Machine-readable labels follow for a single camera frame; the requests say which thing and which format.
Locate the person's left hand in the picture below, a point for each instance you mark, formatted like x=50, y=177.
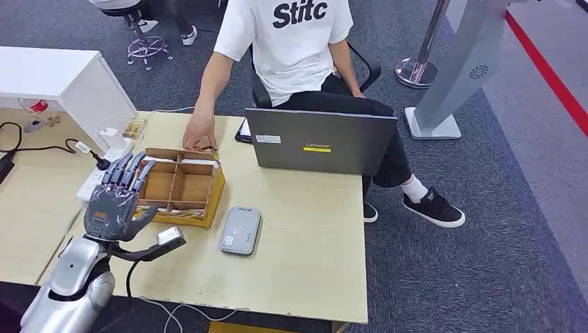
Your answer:
x=358, y=93

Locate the black office chair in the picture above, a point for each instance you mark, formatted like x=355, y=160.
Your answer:
x=373, y=69

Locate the clear bottle with red label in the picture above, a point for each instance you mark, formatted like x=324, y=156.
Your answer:
x=34, y=105

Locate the grey Lenovo laptop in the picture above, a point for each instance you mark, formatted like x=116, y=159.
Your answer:
x=321, y=142

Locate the person's right forearm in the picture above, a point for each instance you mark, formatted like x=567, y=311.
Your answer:
x=213, y=82

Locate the white power strip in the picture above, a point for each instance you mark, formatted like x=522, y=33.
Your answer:
x=89, y=184

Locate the yellow panel under desk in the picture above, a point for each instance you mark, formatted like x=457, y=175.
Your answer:
x=239, y=328

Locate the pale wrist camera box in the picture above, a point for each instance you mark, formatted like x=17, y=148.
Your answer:
x=171, y=236

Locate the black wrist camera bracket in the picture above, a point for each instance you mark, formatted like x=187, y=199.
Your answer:
x=138, y=254

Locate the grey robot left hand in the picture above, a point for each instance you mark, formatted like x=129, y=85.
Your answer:
x=110, y=209

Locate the black smartphone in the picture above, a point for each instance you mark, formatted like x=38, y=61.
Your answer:
x=242, y=131

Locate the small wooden figure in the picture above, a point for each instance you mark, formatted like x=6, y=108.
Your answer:
x=53, y=120

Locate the chrome stanchion post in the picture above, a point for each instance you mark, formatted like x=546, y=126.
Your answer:
x=420, y=69

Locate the person's left forearm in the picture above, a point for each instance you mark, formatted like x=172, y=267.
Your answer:
x=344, y=64

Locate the wooden compartment card box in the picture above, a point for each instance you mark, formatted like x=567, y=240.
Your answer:
x=183, y=184

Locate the white cabinet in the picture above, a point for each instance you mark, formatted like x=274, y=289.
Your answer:
x=46, y=73

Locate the person's right hand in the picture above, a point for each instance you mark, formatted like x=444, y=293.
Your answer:
x=200, y=128

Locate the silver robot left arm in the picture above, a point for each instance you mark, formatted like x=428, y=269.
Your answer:
x=75, y=271

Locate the background person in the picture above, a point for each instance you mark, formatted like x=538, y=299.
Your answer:
x=183, y=18

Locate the grey kiosk stand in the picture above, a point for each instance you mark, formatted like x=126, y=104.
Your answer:
x=459, y=69

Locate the white card stack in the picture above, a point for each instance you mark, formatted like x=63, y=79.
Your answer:
x=200, y=162

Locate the small grey round cap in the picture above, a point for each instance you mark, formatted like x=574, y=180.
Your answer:
x=32, y=126

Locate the patterned room key cards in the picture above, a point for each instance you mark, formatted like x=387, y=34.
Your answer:
x=181, y=213

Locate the grey card reader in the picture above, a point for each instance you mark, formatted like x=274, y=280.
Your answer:
x=240, y=231

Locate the chrome stool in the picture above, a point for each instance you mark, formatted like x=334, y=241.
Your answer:
x=147, y=46

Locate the black power adapter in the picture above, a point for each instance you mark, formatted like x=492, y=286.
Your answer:
x=4, y=167

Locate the clear holder with yellow picture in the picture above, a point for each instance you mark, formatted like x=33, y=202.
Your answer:
x=134, y=129

